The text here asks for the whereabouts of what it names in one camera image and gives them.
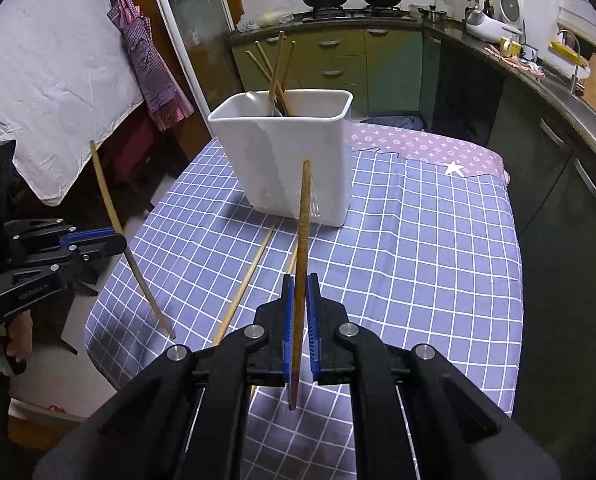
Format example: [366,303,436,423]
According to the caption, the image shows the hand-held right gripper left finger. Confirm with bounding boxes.
[33,272,296,480]

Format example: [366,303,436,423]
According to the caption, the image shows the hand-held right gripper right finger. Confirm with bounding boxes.
[305,272,561,480]

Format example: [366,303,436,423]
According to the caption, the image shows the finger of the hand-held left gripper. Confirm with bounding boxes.
[13,252,100,297]
[5,218,128,261]

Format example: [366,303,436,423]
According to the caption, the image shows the tan wooden chopstick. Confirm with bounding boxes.
[248,245,300,402]
[211,226,278,347]
[278,40,297,101]
[245,50,281,106]
[268,31,286,105]
[254,40,291,116]
[89,140,177,339]

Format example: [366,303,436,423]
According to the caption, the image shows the dark red-tipped wooden chopstick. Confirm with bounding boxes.
[288,158,313,411]

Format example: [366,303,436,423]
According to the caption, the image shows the white plastic utensil holder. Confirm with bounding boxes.
[207,89,354,227]

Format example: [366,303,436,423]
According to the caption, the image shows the person's left hand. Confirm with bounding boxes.
[0,310,35,377]

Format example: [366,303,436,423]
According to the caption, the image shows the dark red cloth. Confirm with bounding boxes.
[98,110,161,186]

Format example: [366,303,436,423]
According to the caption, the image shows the white hanging sheet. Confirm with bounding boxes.
[0,0,145,207]

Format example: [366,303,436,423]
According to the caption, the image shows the blue checkered tablecloth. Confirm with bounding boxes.
[84,137,524,480]

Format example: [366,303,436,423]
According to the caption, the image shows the purple checkered apron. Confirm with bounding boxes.
[107,0,195,132]

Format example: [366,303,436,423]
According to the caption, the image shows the purple patterned cloth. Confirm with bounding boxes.
[345,121,511,186]

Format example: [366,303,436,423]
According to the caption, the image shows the dark blue cloth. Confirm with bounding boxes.
[360,115,426,132]

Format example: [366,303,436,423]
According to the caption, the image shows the glass sliding door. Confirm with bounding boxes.
[145,0,244,126]

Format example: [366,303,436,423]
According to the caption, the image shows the green lower cabinets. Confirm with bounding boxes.
[230,27,424,118]

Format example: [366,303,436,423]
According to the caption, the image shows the dark lower cabinets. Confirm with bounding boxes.
[420,30,596,411]

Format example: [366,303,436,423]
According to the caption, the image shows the pale yellow bag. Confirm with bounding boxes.
[258,10,295,27]

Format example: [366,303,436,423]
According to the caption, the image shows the gas stove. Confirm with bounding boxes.
[300,6,414,22]

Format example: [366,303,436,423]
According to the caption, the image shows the dark kitchen countertop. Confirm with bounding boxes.
[228,10,596,161]

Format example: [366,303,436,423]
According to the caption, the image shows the pink dish cloth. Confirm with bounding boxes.
[484,47,546,78]

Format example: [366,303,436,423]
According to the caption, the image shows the white rice cooker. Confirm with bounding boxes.
[464,7,523,43]

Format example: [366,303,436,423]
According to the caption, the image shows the steel kitchen sink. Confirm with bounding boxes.
[553,87,596,161]

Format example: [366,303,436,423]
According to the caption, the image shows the curved steel faucet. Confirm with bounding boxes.
[558,30,581,95]

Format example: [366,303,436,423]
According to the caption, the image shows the yellow sink rack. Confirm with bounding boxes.
[549,40,590,68]

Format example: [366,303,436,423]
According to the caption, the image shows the round white appliance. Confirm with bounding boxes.
[497,0,526,28]

